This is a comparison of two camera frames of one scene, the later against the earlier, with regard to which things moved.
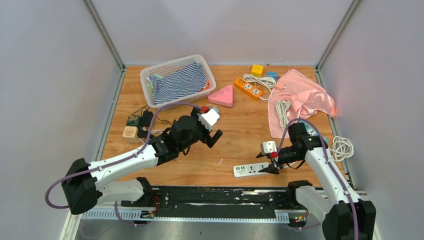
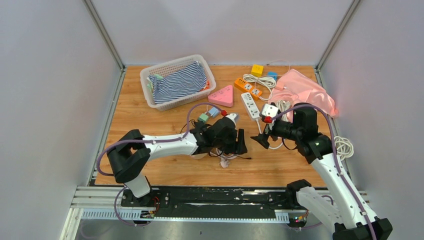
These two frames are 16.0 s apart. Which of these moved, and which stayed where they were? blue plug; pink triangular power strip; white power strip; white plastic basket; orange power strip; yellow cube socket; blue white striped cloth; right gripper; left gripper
Moved: right gripper; white power strip; left gripper
Stayed: yellow cube socket; orange power strip; white plastic basket; blue white striped cloth; blue plug; pink triangular power strip
